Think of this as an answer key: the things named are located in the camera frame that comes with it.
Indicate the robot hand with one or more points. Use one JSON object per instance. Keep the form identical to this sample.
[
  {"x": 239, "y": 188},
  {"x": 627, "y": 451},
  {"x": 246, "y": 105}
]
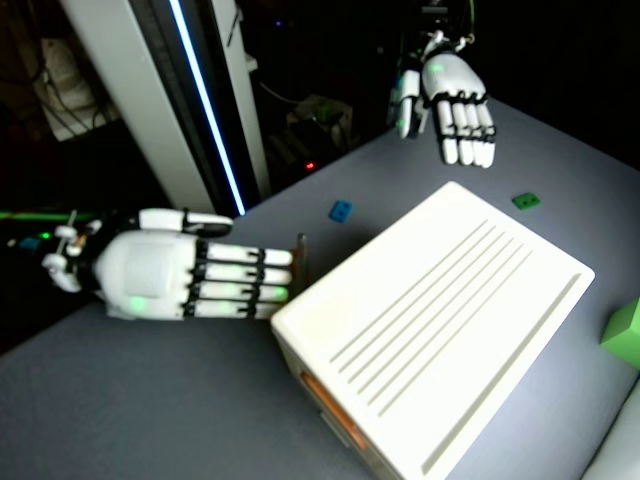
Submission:
[
  {"x": 150, "y": 275},
  {"x": 450, "y": 75}
]

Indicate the grey table cloth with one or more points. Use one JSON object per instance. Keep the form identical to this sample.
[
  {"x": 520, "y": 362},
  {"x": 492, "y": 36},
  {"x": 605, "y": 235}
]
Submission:
[{"x": 125, "y": 400}]

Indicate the small dark green block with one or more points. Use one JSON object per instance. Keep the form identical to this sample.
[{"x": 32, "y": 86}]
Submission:
[{"x": 526, "y": 201}]

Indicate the small blue block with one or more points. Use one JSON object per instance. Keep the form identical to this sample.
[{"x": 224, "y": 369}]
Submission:
[{"x": 341, "y": 210}]

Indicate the white column with light strip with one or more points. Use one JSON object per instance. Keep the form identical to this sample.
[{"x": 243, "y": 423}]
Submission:
[{"x": 125, "y": 75}]

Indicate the white toy cabinet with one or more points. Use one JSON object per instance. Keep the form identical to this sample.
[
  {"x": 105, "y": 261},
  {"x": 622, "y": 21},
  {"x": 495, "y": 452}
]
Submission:
[{"x": 425, "y": 310}]

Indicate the large light green cube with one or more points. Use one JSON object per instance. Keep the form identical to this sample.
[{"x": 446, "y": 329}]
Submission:
[{"x": 625, "y": 335}]

